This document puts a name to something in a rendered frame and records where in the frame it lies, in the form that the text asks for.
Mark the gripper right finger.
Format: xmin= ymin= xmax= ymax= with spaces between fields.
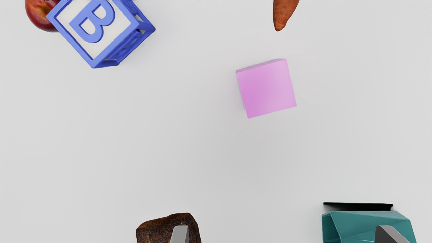
xmin=375 ymin=225 xmax=411 ymax=243

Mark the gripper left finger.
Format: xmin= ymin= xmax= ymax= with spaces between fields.
xmin=170 ymin=225 xmax=189 ymax=243

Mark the teal faceted mug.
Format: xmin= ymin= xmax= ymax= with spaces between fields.
xmin=322 ymin=211 xmax=417 ymax=243

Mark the brown rough rock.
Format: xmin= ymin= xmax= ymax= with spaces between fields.
xmin=136 ymin=212 xmax=202 ymax=243

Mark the pink cube block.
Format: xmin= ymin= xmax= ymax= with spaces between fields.
xmin=236 ymin=58 xmax=297 ymax=119

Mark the blue letter block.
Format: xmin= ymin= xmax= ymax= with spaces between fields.
xmin=46 ymin=0 xmax=156 ymax=69

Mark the orange sweet potato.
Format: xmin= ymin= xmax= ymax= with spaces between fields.
xmin=273 ymin=0 xmax=300 ymax=32

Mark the red apple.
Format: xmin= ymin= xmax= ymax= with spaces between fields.
xmin=25 ymin=0 xmax=61 ymax=33

